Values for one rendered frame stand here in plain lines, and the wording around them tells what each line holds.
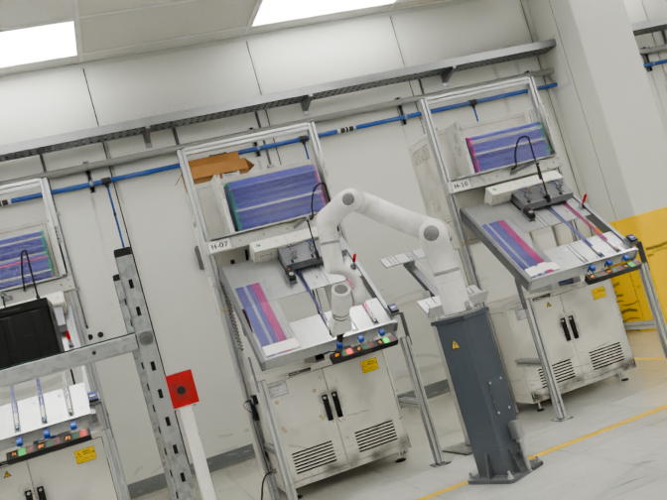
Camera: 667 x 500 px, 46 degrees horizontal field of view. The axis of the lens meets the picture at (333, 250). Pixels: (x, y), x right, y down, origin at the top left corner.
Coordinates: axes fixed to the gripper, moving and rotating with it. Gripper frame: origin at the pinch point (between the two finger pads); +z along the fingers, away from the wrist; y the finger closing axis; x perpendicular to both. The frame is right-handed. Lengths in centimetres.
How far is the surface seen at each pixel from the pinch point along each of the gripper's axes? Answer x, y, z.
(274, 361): 2.4, -31.8, 5.8
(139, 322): -126, -96, -171
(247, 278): 60, -26, 5
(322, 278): 46.0, 9.8, 5.3
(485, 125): 117, 148, -14
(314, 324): 16.8, -6.3, 5.3
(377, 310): 14.4, 26.7, 5.3
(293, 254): 61, 0, -3
